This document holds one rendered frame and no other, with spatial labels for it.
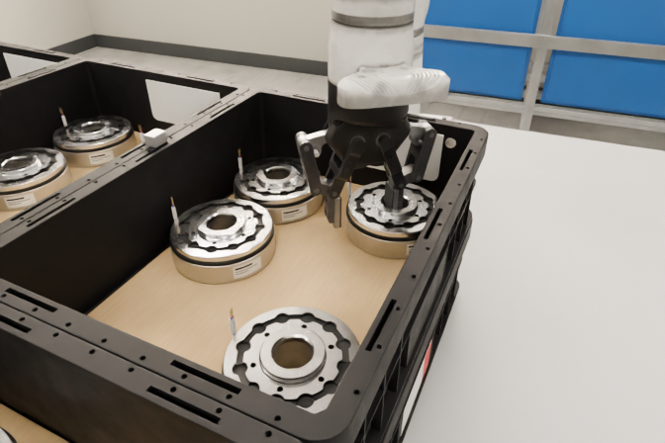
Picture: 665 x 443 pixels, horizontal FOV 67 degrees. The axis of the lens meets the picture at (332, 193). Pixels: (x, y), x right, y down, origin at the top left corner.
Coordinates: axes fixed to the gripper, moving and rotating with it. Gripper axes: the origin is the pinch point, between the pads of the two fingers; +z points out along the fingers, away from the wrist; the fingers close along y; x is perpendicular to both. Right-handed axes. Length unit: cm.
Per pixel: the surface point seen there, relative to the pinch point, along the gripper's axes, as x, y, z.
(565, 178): -23, -46, 16
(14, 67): -49, 44, -3
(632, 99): -117, -155, 46
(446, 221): 12.8, -2.5, -6.5
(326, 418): 26.8, 10.7, -6.4
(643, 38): -119, -152, 21
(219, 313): 8.1, 15.8, 3.6
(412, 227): 3.8, -4.0, 0.6
